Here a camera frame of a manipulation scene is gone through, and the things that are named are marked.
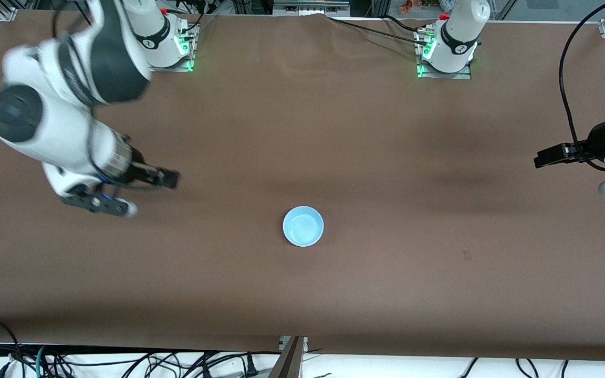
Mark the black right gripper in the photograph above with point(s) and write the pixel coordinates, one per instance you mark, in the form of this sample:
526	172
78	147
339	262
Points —
139	172

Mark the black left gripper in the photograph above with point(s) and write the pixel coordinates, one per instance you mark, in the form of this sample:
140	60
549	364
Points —
598	140

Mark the light blue bowl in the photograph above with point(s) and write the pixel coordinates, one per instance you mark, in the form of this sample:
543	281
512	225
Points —
303	227

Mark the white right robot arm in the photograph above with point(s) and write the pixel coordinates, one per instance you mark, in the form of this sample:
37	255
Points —
55	131

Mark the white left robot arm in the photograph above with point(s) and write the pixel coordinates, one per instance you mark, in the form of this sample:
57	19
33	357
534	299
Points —
460	31

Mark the brown table cover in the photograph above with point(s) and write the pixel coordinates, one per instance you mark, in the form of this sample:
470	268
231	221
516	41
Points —
302	131

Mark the black power plug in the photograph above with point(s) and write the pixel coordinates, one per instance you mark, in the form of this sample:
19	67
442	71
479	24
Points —
250	365

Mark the colourful background objects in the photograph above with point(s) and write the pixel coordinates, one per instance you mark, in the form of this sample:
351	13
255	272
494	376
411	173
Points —
413	5

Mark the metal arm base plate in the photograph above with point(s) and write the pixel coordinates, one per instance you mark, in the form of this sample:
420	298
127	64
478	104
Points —
426	72
184	65

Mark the aluminium frame post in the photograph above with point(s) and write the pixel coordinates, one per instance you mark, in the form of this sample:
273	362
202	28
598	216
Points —
292	362

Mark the silver background rail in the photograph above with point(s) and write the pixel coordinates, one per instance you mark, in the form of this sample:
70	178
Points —
310	6

